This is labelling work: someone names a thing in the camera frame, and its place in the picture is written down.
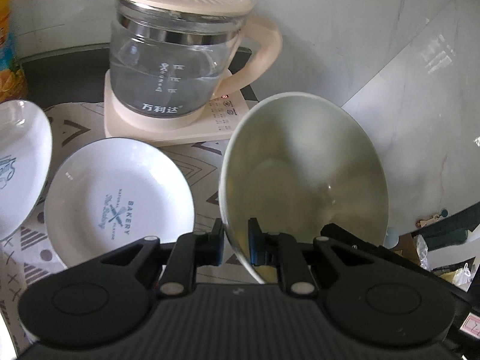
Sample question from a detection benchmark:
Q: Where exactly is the white sweet plate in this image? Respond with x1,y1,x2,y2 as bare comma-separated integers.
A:
0,100,53,240

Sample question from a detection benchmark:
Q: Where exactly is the glass electric kettle cream lid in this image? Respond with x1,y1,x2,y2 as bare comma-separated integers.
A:
109,0,282,119

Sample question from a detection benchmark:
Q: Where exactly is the white bowl yellow outside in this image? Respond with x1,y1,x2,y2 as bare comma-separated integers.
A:
218,92,389,284

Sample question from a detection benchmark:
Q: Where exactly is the orange juice bottle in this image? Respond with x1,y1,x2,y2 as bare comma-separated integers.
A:
0,0,28,102

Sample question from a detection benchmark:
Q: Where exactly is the small white bakery plate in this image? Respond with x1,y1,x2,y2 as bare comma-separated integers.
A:
44,138,195,267

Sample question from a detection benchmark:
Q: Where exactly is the cream kettle base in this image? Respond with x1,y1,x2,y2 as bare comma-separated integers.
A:
103,73,249,147

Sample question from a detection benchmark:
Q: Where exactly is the patterned white table mat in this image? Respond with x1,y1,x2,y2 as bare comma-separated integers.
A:
1,102,254,353

